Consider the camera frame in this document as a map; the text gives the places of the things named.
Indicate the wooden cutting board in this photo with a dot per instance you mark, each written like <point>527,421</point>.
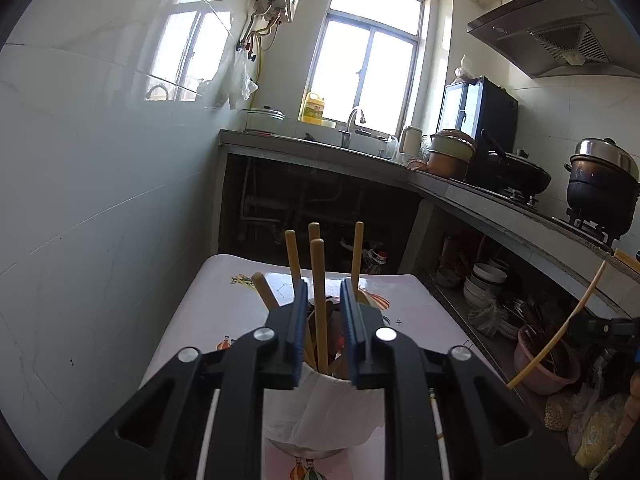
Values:
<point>629,258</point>

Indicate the steel faucet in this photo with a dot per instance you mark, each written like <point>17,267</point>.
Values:
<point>350,125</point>

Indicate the pink plastic basin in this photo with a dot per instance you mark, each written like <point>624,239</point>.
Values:
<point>545,380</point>

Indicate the clear plastic bottle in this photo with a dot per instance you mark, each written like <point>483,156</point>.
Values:
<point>391,149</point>

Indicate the black frying pan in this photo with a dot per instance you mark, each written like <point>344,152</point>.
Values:
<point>520,175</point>

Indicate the steel steamer pot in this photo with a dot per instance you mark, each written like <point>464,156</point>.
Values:
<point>600,195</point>

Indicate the crumpled white bag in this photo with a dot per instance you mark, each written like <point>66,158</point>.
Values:
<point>462,72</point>

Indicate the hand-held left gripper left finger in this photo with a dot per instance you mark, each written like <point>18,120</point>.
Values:
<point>300,340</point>

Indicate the black gas stove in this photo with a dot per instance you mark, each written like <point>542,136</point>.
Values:
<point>590,225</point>

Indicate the perforated metal shelf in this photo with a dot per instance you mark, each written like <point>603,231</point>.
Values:
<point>450,305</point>

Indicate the steel range hood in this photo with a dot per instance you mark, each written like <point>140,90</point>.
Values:
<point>525,25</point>

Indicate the white plastic bag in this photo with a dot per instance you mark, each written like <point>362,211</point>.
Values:
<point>242,85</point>

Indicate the cream kettle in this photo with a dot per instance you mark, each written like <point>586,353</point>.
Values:
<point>411,142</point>

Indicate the bag of yellow beans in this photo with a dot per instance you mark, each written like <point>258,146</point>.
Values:
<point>560,412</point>

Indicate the wooden chopstick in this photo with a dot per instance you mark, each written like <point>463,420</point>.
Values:
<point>264,291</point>
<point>314,231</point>
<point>357,255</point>
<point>555,335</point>
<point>293,257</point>

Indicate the stack of white bowls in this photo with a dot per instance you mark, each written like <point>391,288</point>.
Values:
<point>482,280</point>

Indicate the small ceramic bowl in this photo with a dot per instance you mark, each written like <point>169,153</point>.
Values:
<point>446,277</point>

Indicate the window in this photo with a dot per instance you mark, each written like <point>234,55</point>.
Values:
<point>370,60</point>

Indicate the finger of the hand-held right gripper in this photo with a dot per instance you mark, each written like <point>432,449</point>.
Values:
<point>592,326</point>
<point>622,329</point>

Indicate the yellow oil bottle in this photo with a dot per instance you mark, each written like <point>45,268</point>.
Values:
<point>314,109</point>

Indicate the clear plastic bag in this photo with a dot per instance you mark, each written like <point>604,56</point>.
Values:
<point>484,320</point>

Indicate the bag-lined steel utensil holder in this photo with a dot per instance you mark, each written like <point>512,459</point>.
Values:
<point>320,410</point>

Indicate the cream brown enamel pot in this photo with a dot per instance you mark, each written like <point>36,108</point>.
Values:
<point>447,162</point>

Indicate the dark red white bundle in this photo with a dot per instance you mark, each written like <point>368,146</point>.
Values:
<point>372,257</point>

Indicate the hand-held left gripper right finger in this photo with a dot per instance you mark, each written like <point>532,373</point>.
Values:
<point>350,335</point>

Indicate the black cabinet appliance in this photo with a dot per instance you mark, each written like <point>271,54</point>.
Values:
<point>495,115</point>

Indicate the grey kitchen counter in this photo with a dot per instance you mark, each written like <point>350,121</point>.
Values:
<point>475,205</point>

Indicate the yellow plastic bag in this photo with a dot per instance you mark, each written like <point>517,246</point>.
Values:
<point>600,430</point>

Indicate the steel pot with lid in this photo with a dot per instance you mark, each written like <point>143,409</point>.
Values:
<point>262,121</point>

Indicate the grey drain pipes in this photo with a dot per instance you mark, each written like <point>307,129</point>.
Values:
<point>260,205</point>

